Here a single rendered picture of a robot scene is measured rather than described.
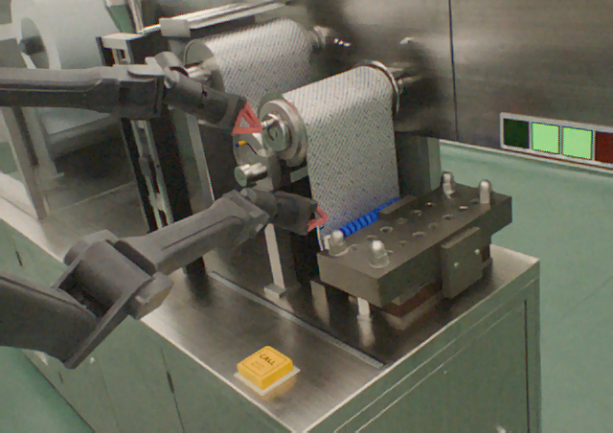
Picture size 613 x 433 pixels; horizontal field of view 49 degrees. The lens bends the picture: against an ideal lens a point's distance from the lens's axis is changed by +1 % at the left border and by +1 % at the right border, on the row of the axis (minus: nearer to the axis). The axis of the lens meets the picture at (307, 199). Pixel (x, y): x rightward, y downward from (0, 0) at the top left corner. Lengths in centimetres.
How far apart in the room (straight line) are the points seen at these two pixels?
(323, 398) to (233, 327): 29
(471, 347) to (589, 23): 62
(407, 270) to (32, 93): 69
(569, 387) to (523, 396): 97
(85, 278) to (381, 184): 78
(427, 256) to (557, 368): 145
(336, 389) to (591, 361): 166
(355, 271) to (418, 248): 13
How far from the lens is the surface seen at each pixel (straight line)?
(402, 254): 124
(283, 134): 125
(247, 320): 136
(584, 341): 279
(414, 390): 126
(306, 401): 113
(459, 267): 131
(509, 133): 134
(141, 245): 84
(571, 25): 123
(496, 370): 147
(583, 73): 124
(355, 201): 137
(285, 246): 138
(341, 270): 124
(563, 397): 253
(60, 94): 112
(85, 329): 76
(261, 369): 118
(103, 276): 78
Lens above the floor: 162
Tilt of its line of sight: 23 degrees down
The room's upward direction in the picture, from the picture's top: 9 degrees counter-clockwise
